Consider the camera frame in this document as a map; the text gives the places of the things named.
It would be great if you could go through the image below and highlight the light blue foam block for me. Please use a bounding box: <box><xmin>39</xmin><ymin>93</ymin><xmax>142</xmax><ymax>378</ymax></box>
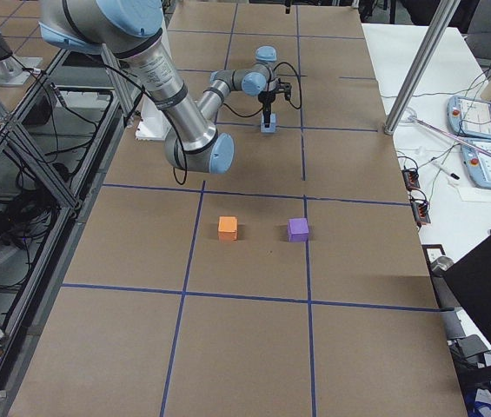
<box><xmin>260</xmin><ymin>113</ymin><xmax>276</xmax><ymax>134</ymax></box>

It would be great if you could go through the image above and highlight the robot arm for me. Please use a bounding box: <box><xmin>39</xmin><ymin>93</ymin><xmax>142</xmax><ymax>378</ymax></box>
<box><xmin>39</xmin><ymin>0</ymin><xmax>292</xmax><ymax>174</ymax></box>

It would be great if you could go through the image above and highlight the orange foam block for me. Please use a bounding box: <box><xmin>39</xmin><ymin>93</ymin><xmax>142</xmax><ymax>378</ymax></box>
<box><xmin>217</xmin><ymin>216</ymin><xmax>238</xmax><ymax>241</ymax></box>

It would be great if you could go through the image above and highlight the purple foam block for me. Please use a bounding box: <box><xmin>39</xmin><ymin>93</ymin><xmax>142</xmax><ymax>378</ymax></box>
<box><xmin>287</xmin><ymin>217</ymin><xmax>309</xmax><ymax>242</ymax></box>

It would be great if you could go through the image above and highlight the black power strip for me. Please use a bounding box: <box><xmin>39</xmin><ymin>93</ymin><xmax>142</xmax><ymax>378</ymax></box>
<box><xmin>401</xmin><ymin>169</ymin><xmax>420</xmax><ymax>191</ymax></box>
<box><xmin>409</xmin><ymin>198</ymin><xmax>431</xmax><ymax>227</ymax></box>

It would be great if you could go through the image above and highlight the black marker pen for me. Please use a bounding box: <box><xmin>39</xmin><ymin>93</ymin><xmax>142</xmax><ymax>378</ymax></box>
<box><xmin>432</xmin><ymin>161</ymin><xmax>460</xmax><ymax>181</ymax></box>

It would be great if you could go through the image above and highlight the upper teach pendant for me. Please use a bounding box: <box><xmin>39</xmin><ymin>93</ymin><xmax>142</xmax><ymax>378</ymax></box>
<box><xmin>447</xmin><ymin>96</ymin><xmax>491</xmax><ymax>140</ymax></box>

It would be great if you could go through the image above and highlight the grey metal cup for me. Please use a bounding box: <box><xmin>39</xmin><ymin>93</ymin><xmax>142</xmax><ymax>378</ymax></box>
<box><xmin>429</xmin><ymin>255</ymin><xmax>455</xmax><ymax>278</ymax></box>

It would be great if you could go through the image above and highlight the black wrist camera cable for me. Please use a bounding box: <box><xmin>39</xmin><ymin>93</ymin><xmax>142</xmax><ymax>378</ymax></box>
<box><xmin>221</xmin><ymin>61</ymin><xmax>304</xmax><ymax>117</ymax></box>

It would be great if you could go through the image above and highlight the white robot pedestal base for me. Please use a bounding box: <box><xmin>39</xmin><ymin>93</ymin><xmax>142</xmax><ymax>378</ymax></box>
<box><xmin>136</xmin><ymin>97</ymin><xmax>171</xmax><ymax>142</ymax></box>

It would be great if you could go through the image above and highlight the aluminium frame post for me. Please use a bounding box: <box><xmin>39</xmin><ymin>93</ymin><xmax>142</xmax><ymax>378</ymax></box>
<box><xmin>383</xmin><ymin>0</ymin><xmax>461</xmax><ymax>135</ymax></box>

